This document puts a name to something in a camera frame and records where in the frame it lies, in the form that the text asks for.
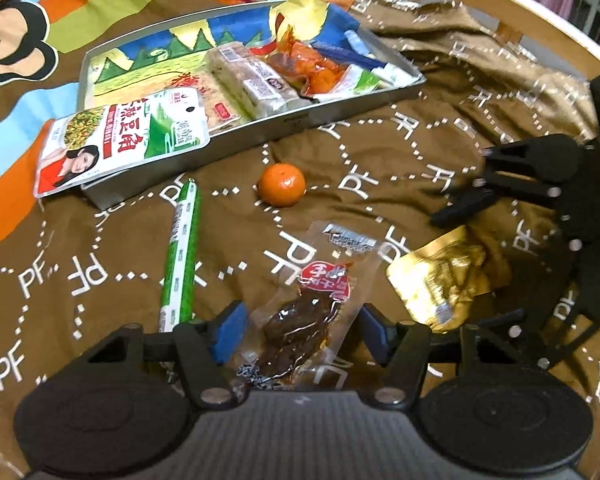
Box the white nougat bar packet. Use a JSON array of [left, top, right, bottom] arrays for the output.
[[210, 42, 306, 118]]

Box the rice cracker packet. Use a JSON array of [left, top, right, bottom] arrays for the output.
[[195, 72, 248, 133]]

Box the metal tray with drawing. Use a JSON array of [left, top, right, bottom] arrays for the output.
[[78, 0, 426, 209]]

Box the small white green packet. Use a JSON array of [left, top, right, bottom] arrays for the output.
[[340, 62, 421, 97]]

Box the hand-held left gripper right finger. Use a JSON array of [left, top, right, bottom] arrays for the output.
[[360, 302, 518, 407]]

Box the colourful printed blanket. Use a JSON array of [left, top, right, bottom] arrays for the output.
[[0, 0, 600, 480]]

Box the orange snack packet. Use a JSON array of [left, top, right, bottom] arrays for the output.
[[267, 12, 348, 98]]

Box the clear brown meat packet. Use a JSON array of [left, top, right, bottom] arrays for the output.
[[227, 222, 381, 391]]

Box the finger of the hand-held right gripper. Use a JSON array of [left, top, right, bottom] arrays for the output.
[[482, 309, 557, 367], [430, 132, 586, 228]]

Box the gold foil snack packet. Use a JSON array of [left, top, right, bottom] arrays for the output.
[[386, 225, 493, 333]]

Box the green sausage stick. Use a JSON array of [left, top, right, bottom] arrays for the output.
[[159, 178, 201, 333]]

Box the white green bean packet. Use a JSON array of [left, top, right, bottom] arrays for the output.
[[34, 87, 211, 198]]

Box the tangerine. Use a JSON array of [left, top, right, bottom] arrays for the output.
[[257, 162, 307, 207]]

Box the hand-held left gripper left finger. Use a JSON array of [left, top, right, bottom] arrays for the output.
[[82, 301, 248, 408]]

